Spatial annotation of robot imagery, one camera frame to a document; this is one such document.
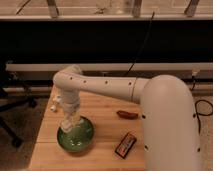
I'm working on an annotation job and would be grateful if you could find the brown sausage toy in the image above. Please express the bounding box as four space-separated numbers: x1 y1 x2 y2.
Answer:
116 110 138 119

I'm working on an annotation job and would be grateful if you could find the black cable on floor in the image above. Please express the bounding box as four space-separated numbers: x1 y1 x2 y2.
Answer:
190 74 213 134

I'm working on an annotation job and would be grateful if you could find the dark candy bar packet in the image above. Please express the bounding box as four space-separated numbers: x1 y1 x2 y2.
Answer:
115 132 137 159

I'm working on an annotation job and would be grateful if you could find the thin black leaning rod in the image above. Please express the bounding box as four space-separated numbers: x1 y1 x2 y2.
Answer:
123 11 156 78

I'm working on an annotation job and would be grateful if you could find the green ceramic bowl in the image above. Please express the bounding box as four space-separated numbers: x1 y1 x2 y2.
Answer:
57 117 94 153

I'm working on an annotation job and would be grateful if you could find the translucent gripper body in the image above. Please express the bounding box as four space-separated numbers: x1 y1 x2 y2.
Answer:
64 109 80 127

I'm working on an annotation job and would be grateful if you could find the black office chair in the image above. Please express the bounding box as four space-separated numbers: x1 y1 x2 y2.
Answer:
0 61 37 148

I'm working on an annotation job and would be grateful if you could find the white plastic bottle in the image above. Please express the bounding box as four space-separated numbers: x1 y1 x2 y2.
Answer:
50 96 61 112

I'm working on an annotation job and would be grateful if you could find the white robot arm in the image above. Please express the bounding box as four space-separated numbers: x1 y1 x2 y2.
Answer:
53 65 202 171

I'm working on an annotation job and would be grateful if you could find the white baseboard rail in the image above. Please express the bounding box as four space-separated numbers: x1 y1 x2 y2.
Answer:
6 63 213 79

